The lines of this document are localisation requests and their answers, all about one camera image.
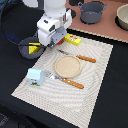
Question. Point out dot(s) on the pink toy stove board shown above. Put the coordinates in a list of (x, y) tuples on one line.
[(106, 27)]

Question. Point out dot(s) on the toy knife wooden handle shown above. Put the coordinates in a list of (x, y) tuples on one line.
[(79, 56)]

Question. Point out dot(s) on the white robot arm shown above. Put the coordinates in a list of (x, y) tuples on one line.
[(45, 5)]

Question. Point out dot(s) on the large grey pot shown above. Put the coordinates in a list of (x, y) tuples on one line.
[(91, 12)]

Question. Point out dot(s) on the black stove burner disc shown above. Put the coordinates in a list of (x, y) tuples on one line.
[(73, 13)]

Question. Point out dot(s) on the red toy pepper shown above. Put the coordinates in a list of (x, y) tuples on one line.
[(61, 41)]

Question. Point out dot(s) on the woven beige placemat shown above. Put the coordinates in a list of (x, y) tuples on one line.
[(63, 100)]

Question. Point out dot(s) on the light blue milk carton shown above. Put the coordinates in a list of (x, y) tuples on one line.
[(35, 76)]

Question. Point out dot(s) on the round wooden plate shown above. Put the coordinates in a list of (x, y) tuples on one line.
[(68, 66)]

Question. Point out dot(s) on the yellow toy butter box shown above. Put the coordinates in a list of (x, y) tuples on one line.
[(73, 39)]

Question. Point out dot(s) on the yellow toy cheese wedge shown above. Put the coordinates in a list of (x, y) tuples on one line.
[(33, 49)]

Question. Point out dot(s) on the small grey pot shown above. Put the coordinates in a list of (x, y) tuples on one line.
[(24, 47)]

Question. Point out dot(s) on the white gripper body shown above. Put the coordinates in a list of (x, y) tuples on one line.
[(52, 26)]

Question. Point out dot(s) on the beige bowl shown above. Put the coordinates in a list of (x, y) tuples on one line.
[(122, 14)]

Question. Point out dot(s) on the toy fork wooden handle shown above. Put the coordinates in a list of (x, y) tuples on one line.
[(70, 82)]

